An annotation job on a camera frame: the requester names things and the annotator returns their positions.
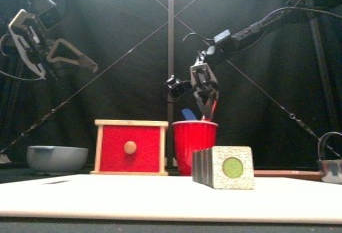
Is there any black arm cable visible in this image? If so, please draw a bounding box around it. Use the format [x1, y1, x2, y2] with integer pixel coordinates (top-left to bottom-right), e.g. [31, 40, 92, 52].
[262, 6, 342, 25]

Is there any dark frame post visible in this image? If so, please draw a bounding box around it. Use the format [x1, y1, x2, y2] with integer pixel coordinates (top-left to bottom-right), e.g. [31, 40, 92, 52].
[298, 0, 340, 135]

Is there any red wooden drawer box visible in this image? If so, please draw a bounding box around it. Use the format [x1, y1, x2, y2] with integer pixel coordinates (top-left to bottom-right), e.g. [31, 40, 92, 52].
[89, 119, 169, 177]

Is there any blue utensil handle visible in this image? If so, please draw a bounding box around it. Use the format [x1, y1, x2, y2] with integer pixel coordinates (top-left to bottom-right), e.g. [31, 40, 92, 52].
[180, 107, 199, 122]

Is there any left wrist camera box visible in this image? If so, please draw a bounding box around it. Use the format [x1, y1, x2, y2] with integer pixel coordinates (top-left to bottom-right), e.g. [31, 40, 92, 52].
[33, 0, 69, 32]

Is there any small metal pot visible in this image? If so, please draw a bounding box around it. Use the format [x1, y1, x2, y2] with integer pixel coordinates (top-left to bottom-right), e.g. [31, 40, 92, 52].
[316, 131, 342, 185]

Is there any red plastic cup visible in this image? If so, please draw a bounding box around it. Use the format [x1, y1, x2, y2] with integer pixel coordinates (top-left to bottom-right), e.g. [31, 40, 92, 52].
[171, 119, 219, 177]

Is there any white cutting board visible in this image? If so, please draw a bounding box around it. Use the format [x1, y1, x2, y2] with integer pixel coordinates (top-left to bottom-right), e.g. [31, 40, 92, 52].
[0, 173, 342, 225]

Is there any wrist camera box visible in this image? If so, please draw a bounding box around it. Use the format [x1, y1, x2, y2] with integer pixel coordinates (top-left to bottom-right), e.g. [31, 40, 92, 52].
[164, 74, 195, 101]
[33, 0, 69, 32]

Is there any brown wooden plate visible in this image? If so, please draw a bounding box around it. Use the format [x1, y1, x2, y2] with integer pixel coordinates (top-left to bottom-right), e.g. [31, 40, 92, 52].
[252, 169, 323, 182]

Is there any grey ceramic bowl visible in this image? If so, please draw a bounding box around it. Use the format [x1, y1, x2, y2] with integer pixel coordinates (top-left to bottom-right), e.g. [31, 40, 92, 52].
[25, 145, 89, 174]

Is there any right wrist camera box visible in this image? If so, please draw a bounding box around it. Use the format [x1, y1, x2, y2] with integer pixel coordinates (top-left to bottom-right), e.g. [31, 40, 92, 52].
[164, 74, 195, 101]

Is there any vertical metal frame pole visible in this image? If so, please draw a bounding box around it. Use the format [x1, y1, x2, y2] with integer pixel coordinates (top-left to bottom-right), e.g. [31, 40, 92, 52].
[165, 0, 176, 169]

